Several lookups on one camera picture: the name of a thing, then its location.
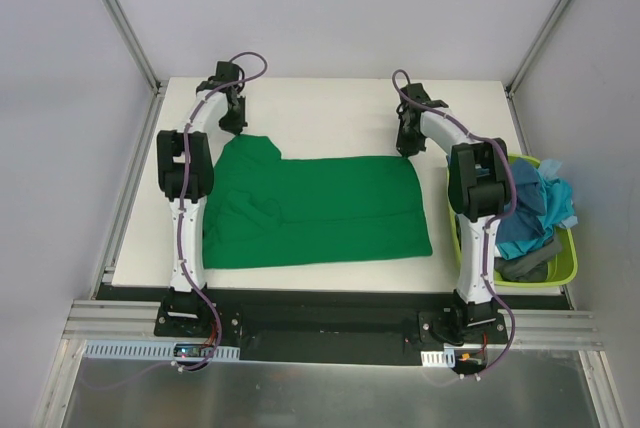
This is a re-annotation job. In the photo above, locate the green t-shirt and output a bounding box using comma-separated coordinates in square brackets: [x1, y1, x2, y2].
[202, 135, 433, 269]

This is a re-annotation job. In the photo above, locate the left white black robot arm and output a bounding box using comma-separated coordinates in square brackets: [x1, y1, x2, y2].
[156, 61, 247, 293]

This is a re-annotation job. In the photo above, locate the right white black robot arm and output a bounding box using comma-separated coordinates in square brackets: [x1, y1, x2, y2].
[395, 83, 516, 305]

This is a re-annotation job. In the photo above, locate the dark blue t-shirt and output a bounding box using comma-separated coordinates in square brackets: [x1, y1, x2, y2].
[496, 158, 546, 244]

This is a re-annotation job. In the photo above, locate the teal blue t-shirt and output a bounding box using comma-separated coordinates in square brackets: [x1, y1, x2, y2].
[496, 159, 578, 260]

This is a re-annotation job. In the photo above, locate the grey t-shirt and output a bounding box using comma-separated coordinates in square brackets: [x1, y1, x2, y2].
[494, 239, 562, 283]

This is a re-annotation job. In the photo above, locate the lime green plastic basket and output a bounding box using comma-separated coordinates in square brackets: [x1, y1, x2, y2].
[448, 154, 578, 289]

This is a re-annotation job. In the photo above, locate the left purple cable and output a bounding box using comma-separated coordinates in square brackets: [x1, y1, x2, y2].
[79, 51, 268, 392]

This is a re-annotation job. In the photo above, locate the left aluminium frame post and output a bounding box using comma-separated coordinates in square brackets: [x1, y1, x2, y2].
[74, 0, 169, 94]

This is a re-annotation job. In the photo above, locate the aluminium frame post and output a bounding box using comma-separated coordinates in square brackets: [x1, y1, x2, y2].
[503, 0, 607, 98]
[74, 0, 169, 94]

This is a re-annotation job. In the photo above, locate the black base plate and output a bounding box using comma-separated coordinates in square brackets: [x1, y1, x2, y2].
[154, 289, 508, 366]

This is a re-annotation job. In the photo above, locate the right white cable duct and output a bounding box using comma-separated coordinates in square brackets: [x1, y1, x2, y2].
[420, 349, 456, 369]

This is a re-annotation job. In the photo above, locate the white cable duct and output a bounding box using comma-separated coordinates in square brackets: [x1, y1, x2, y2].
[84, 340, 240, 363]
[420, 349, 456, 369]

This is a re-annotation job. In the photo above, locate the aluminium front rail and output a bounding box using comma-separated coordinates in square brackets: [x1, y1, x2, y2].
[62, 300, 159, 341]

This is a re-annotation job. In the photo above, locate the right aluminium frame post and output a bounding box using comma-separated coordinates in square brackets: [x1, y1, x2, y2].
[503, 0, 607, 98]

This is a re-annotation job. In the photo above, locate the left white cable duct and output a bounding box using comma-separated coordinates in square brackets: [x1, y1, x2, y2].
[84, 340, 240, 363]

